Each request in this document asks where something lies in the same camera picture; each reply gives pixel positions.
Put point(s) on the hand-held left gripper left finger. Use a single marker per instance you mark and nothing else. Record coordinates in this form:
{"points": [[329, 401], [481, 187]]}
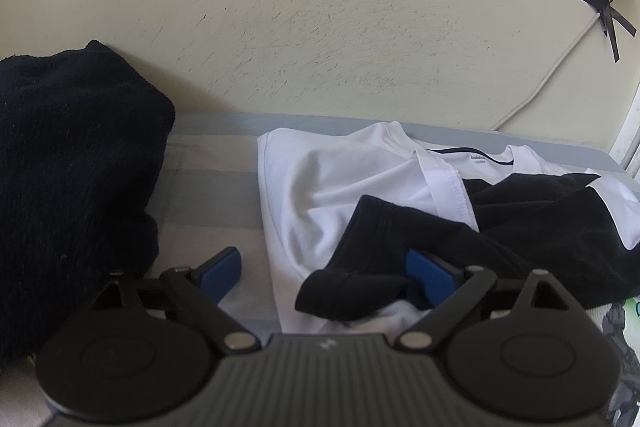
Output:
{"points": [[220, 274]]}

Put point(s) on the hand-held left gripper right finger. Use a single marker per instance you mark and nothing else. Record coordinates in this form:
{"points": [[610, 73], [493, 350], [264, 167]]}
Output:
{"points": [[430, 277]]}

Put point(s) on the black garment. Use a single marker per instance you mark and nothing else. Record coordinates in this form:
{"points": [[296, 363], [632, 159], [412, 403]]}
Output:
{"points": [[525, 227]]}

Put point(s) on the white shirt with navy trim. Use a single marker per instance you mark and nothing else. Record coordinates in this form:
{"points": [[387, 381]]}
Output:
{"points": [[320, 187]]}

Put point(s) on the black knit sweater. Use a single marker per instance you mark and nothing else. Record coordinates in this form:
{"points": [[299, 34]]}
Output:
{"points": [[75, 157]]}

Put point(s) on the grey patterned cloth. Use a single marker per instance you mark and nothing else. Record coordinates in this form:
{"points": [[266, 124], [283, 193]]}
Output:
{"points": [[617, 327]]}

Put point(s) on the black tape cross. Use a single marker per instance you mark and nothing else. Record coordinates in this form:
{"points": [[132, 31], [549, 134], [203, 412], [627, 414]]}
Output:
{"points": [[607, 4]]}

